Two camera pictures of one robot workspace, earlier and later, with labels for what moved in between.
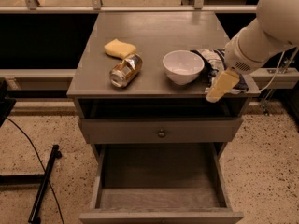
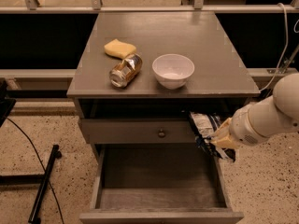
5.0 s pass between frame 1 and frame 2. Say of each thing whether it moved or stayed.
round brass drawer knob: stayed
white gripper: moved
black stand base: stayed
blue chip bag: moved
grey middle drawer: stayed
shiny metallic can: stayed
